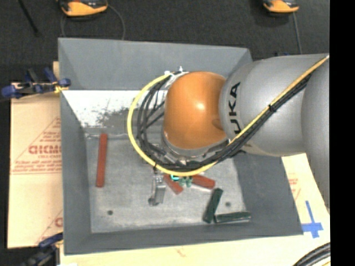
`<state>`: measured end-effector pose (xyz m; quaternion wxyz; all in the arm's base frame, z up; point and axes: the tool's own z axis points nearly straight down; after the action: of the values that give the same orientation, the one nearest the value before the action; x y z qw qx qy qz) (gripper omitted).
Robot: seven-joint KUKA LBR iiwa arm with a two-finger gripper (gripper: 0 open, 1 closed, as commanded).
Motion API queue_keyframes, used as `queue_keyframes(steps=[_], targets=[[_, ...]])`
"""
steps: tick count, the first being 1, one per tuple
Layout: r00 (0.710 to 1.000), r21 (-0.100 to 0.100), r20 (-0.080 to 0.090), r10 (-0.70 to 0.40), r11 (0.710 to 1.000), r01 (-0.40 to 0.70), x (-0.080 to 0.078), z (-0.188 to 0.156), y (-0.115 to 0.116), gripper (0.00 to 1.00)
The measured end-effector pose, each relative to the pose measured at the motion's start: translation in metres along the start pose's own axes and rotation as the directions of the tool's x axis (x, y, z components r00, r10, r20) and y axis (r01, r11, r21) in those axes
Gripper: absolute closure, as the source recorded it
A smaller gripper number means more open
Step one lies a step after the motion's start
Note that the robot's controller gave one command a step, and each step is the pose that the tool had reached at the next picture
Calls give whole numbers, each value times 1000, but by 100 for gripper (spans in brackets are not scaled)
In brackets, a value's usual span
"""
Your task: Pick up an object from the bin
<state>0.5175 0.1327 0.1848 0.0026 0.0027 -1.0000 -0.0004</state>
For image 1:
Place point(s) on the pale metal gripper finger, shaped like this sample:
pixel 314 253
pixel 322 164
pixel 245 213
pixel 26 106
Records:
pixel 153 193
pixel 161 194

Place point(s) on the red-brown flat block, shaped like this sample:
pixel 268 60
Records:
pixel 203 181
pixel 101 159
pixel 174 186

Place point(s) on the grey metal bin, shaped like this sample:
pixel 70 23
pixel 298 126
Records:
pixel 124 176

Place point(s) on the dark green flat block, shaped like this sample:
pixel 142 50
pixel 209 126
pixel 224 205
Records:
pixel 213 205
pixel 232 217

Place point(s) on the brown cardboard board, red print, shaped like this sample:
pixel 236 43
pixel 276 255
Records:
pixel 33 137

